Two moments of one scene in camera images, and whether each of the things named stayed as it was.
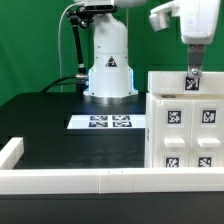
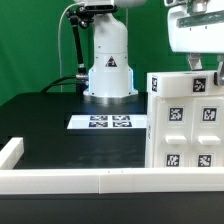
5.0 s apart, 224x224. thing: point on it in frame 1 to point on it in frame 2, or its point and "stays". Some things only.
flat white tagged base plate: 107,122 stays
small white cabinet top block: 180,83 stays
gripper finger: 195,60 to 218,77
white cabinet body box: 184,130 stays
